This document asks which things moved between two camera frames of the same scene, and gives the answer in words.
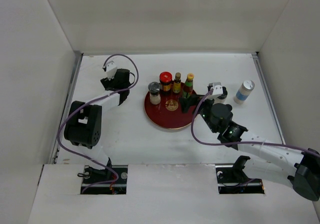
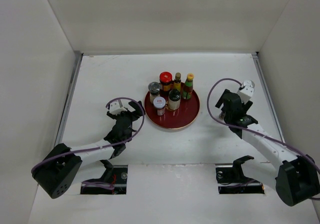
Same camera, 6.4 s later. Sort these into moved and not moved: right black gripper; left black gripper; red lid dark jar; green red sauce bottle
Moved: left black gripper; right black gripper
Not moved: red lid dark jar; green red sauce bottle
